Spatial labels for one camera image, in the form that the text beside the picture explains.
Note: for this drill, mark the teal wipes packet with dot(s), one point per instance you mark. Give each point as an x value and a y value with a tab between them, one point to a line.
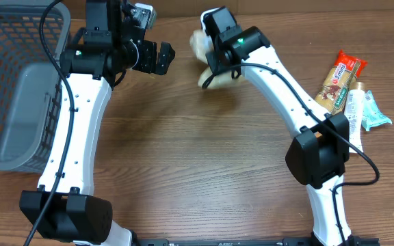
372	116

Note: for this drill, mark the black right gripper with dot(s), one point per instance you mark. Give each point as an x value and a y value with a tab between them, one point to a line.
213	63

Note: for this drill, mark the white tube gold cap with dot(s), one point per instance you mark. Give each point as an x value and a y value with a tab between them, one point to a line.
354	112

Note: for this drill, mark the white barcode scanner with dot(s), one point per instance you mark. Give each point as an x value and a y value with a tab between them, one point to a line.
202	18

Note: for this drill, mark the white brown snack pouch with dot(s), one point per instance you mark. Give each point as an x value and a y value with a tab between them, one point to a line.
201	44

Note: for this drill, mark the grey plastic shopping basket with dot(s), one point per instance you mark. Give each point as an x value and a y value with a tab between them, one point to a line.
30	96

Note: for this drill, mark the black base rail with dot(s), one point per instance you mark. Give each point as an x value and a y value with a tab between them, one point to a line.
289	241

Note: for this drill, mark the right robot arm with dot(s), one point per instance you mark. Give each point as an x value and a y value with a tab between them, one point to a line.
319	148

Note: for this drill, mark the orange biscuit package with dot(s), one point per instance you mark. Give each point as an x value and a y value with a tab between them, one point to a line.
334	90

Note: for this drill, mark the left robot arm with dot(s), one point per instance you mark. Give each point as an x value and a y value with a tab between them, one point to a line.
63	206

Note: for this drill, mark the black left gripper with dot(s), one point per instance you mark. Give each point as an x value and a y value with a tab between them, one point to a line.
147	56

